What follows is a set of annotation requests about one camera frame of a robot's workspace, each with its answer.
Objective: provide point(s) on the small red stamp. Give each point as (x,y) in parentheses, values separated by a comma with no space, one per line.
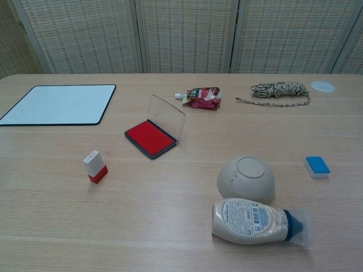
(95,167)

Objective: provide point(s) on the red ink pad clear lid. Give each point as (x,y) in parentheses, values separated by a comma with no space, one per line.
(150,137)

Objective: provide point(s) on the red drink pouch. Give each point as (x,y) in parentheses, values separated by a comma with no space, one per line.
(202,99)

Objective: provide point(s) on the beige upturned bowl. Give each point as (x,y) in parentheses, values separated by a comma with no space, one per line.
(246,175)

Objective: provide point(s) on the woven folding screen panel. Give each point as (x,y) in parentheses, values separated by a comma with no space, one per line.
(14,42)
(354,56)
(187,34)
(85,34)
(289,34)

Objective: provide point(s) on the mayonnaise bottle blue cap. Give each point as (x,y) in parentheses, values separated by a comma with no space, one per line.
(244,221)

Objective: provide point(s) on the white board black rim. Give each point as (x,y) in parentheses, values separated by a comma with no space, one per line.
(56,105)

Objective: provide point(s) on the blue and white eraser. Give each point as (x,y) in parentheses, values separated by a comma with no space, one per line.
(317,166)

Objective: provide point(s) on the white round desk grommet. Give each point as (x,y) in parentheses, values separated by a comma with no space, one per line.
(323,85)

